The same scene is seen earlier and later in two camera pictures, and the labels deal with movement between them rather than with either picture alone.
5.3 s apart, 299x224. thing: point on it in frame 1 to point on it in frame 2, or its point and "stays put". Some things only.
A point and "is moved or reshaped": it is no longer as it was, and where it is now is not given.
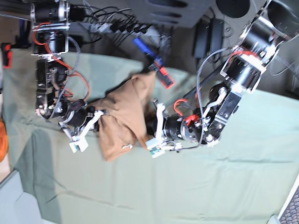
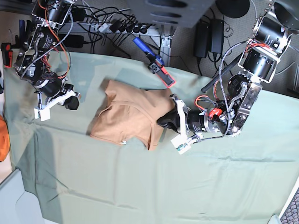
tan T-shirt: [124, 122] is moved or reshaped
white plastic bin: [17, 206] stays put
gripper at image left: [75, 117] to [52, 89]
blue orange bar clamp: [157, 65] stays put
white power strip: [116, 27] stays put
